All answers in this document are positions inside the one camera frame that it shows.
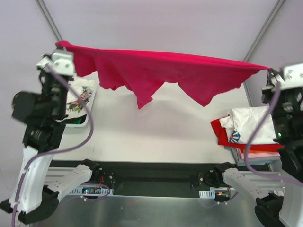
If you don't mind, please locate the grey folded t-shirt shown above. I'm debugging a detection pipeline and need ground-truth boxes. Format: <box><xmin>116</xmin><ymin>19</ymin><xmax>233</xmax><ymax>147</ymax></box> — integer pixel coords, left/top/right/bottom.
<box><xmin>224</xmin><ymin>147</ymin><xmax>280</xmax><ymax>166</ymax></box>

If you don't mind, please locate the aluminium frame post left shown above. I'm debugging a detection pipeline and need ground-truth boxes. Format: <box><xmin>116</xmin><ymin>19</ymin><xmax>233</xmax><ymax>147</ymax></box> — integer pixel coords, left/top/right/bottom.
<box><xmin>35</xmin><ymin>0</ymin><xmax>62</xmax><ymax>42</ymax></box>

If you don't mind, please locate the aluminium front rail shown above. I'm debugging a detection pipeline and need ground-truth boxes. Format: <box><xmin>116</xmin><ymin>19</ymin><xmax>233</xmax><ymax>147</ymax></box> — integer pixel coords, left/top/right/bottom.
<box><xmin>45</xmin><ymin>167</ymin><xmax>285</xmax><ymax>191</ymax></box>

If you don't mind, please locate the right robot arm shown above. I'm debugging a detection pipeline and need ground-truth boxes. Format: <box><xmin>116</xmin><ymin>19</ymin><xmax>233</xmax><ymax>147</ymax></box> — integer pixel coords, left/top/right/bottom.
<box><xmin>204</xmin><ymin>63</ymin><xmax>303</xmax><ymax>227</ymax></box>

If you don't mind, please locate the white plastic laundry basket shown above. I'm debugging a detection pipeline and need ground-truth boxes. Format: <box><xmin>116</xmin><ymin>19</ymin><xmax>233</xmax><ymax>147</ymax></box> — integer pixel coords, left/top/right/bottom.
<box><xmin>64</xmin><ymin>80</ymin><xmax>98</xmax><ymax>130</ymax></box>

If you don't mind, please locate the aluminium frame post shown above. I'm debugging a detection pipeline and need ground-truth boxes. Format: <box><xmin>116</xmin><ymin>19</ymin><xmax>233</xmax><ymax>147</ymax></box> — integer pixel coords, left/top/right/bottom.
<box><xmin>35</xmin><ymin>0</ymin><xmax>62</xmax><ymax>42</ymax></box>
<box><xmin>243</xmin><ymin>0</ymin><xmax>287</xmax><ymax>62</ymax></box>

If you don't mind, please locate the red folded t-shirt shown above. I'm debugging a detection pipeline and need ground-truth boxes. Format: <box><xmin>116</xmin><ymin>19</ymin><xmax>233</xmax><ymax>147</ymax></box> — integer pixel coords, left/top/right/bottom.
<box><xmin>211</xmin><ymin>119</ymin><xmax>282</xmax><ymax>151</ymax></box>

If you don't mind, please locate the white slotted cable duct right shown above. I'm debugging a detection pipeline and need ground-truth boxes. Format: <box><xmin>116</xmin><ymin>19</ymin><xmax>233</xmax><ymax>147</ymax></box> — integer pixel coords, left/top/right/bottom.
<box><xmin>199</xmin><ymin>190</ymin><xmax>216</xmax><ymax>199</ymax></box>

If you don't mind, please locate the white floral print t-shirt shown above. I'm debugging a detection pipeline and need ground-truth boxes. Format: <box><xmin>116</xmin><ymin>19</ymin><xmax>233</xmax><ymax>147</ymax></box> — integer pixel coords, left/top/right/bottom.
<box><xmin>56</xmin><ymin>78</ymin><xmax>97</xmax><ymax>122</ymax></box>

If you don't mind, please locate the magenta t-shirt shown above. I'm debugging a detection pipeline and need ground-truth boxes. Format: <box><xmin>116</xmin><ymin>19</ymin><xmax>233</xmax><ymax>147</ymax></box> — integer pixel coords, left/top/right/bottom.
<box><xmin>55</xmin><ymin>40</ymin><xmax>269</xmax><ymax>109</ymax></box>

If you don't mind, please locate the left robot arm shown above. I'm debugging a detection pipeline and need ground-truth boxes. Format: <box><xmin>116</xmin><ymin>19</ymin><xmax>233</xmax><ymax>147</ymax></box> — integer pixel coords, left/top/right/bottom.
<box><xmin>0</xmin><ymin>46</ymin><xmax>101</xmax><ymax>226</ymax></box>

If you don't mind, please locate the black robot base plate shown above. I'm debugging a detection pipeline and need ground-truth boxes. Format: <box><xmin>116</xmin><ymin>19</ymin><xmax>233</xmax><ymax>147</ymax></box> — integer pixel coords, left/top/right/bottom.
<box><xmin>88</xmin><ymin>162</ymin><xmax>215</xmax><ymax>198</ymax></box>

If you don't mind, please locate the pink folded t-shirt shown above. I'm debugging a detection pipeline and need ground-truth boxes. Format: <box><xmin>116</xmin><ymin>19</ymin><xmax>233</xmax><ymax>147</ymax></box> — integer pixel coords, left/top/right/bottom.
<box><xmin>234</xmin><ymin>152</ymin><xmax>280</xmax><ymax>165</ymax></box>

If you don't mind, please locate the black garment in basket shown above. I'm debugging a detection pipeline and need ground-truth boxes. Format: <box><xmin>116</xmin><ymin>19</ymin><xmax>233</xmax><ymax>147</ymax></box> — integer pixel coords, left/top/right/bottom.
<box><xmin>63</xmin><ymin>115</ymin><xmax>87</xmax><ymax>125</ymax></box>

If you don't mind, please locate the white folded t-shirt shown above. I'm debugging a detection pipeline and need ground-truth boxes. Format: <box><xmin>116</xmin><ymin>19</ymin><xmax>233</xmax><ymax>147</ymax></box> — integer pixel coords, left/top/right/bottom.
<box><xmin>219</xmin><ymin>106</ymin><xmax>276</xmax><ymax>145</ymax></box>

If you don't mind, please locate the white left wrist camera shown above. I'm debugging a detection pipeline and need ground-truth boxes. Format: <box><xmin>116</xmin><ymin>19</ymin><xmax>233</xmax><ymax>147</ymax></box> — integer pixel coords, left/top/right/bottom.
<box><xmin>36</xmin><ymin>49</ymin><xmax>75</xmax><ymax>76</ymax></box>

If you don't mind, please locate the aluminium frame post right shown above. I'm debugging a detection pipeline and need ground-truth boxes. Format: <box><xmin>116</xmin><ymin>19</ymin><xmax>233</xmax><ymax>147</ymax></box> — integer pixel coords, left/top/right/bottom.
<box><xmin>243</xmin><ymin>0</ymin><xmax>287</xmax><ymax>62</ymax></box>

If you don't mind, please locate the white slotted cable duct left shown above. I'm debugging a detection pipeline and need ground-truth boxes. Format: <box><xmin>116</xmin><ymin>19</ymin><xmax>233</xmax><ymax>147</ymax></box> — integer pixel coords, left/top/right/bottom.
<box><xmin>68</xmin><ymin>186</ymin><xmax>114</xmax><ymax>196</ymax></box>

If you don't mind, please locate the white slotted cable duct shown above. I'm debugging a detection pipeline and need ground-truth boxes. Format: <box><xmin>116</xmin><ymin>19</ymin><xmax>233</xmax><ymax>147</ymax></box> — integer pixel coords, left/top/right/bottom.
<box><xmin>199</xmin><ymin>190</ymin><xmax>216</xmax><ymax>199</ymax></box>
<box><xmin>68</xmin><ymin>186</ymin><xmax>114</xmax><ymax>196</ymax></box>

